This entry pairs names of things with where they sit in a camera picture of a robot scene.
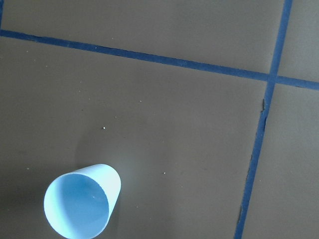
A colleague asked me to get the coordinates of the light blue cup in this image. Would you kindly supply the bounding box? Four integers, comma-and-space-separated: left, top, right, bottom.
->
43, 164, 121, 239

